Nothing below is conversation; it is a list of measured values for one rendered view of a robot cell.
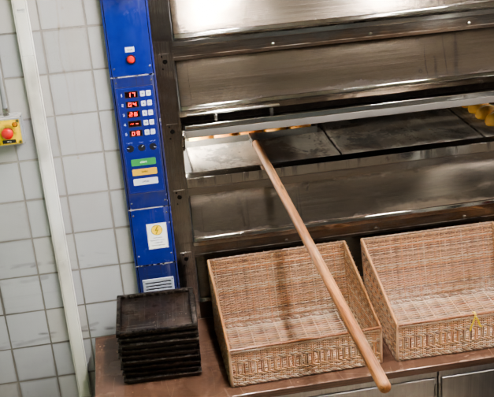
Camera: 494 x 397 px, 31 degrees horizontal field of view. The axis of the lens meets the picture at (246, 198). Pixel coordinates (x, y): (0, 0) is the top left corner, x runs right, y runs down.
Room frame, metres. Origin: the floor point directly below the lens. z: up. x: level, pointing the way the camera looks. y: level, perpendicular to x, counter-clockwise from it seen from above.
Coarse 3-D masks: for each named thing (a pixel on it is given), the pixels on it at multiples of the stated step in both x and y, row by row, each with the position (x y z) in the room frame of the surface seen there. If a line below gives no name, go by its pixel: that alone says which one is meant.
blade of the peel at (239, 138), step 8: (296, 128) 3.49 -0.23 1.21; (304, 128) 3.49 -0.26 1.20; (312, 128) 3.50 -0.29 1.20; (232, 136) 3.45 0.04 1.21; (240, 136) 3.46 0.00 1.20; (264, 136) 3.47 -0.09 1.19; (272, 136) 3.47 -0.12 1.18; (192, 144) 3.43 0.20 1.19; (200, 144) 3.43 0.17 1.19; (208, 144) 3.44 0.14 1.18
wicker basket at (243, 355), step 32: (256, 256) 3.07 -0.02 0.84; (288, 256) 3.09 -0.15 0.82; (224, 288) 3.03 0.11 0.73; (256, 288) 3.04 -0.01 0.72; (288, 288) 3.05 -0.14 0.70; (320, 288) 3.06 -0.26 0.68; (352, 288) 3.01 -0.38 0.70; (224, 320) 2.74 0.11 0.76; (256, 320) 3.00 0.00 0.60; (288, 320) 3.00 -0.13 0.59; (320, 320) 2.98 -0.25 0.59; (224, 352) 2.73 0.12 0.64; (256, 352) 2.61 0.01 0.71; (288, 352) 2.62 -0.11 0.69; (320, 352) 2.64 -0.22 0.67; (352, 352) 2.74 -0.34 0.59
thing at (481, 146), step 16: (432, 144) 3.25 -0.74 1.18; (448, 144) 3.24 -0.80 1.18; (464, 144) 3.22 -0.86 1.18; (480, 144) 3.23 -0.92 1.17; (304, 160) 3.18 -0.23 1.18; (320, 160) 3.17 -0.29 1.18; (336, 160) 3.16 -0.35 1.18; (352, 160) 3.16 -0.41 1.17; (368, 160) 3.17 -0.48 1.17; (384, 160) 3.18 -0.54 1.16; (400, 160) 3.19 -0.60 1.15; (192, 176) 3.10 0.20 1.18; (208, 176) 3.09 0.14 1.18; (224, 176) 3.10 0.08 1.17; (240, 176) 3.11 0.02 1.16; (256, 176) 3.11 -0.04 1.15
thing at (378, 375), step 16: (256, 144) 3.32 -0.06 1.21; (272, 176) 2.98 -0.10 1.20; (288, 208) 2.69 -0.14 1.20; (304, 240) 2.45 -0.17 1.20; (320, 256) 2.33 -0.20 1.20; (320, 272) 2.24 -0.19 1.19; (336, 288) 2.13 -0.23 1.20; (336, 304) 2.06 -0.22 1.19; (352, 320) 1.96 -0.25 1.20; (352, 336) 1.90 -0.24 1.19; (368, 352) 1.81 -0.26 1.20; (368, 368) 1.77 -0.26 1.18; (384, 384) 1.68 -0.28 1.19
